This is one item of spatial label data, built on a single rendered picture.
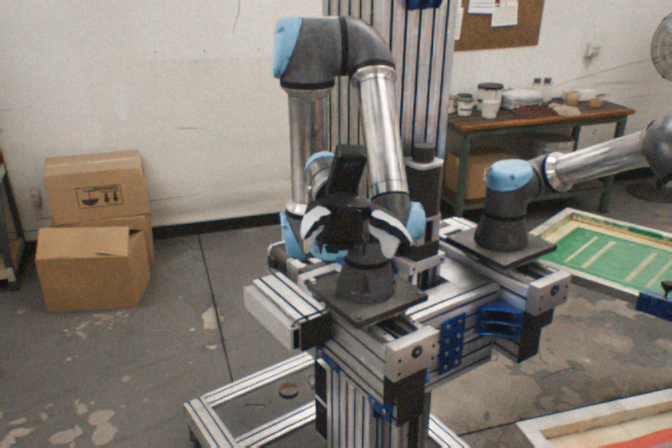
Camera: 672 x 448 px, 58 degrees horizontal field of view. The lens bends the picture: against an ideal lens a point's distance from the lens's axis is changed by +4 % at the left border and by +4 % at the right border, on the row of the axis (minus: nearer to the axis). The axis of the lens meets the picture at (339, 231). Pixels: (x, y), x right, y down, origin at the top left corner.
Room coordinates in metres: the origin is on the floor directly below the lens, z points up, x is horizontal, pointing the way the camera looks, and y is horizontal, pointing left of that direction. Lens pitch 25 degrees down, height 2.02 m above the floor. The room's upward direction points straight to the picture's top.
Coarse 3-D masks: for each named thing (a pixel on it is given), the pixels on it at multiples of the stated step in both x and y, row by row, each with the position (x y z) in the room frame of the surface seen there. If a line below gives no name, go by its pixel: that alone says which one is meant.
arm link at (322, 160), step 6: (312, 156) 1.05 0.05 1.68; (318, 156) 1.03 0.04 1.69; (324, 156) 1.02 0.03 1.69; (330, 156) 1.02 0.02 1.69; (312, 162) 1.02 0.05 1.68; (318, 162) 1.00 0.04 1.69; (324, 162) 0.99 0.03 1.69; (330, 162) 0.98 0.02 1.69; (306, 168) 1.02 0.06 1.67; (312, 168) 0.99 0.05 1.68; (318, 168) 0.97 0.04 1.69; (324, 168) 0.96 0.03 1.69; (306, 174) 1.01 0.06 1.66; (312, 174) 0.97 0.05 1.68; (306, 180) 1.03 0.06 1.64; (312, 180) 0.95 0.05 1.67; (312, 198) 0.98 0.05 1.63
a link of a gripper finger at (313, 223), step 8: (320, 208) 0.79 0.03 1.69; (304, 216) 0.76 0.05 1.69; (312, 216) 0.75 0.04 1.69; (320, 216) 0.76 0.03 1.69; (328, 216) 0.77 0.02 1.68; (304, 224) 0.73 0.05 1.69; (312, 224) 0.73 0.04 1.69; (320, 224) 0.76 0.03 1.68; (304, 232) 0.71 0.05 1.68; (312, 232) 0.72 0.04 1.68; (304, 240) 0.74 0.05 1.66; (312, 240) 0.76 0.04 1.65; (304, 248) 0.74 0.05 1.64
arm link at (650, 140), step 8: (664, 120) 1.31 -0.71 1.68; (648, 128) 1.34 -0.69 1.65; (656, 128) 1.30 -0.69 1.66; (664, 128) 1.28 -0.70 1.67; (648, 136) 1.30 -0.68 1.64; (656, 136) 1.28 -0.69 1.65; (664, 136) 1.27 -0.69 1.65; (648, 144) 1.29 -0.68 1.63; (656, 144) 1.27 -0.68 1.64; (664, 144) 1.25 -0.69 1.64; (648, 152) 1.28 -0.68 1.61; (656, 152) 1.26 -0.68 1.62; (664, 152) 1.24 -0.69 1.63; (648, 160) 1.28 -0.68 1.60; (656, 160) 1.25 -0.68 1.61; (664, 160) 1.23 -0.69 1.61; (656, 168) 1.25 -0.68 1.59; (664, 168) 1.23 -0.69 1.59; (664, 176) 1.23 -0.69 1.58; (664, 184) 1.24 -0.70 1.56
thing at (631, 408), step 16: (624, 400) 1.21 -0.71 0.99; (640, 400) 1.21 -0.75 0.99; (656, 400) 1.21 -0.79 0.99; (544, 416) 1.14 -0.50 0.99; (560, 416) 1.14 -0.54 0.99; (576, 416) 1.15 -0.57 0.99; (592, 416) 1.15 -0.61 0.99; (608, 416) 1.16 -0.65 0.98; (624, 416) 1.17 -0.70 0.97; (640, 416) 1.19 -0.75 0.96; (528, 432) 1.09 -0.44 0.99; (544, 432) 1.10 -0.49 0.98; (560, 432) 1.12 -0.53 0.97; (576, 432) 1.13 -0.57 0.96
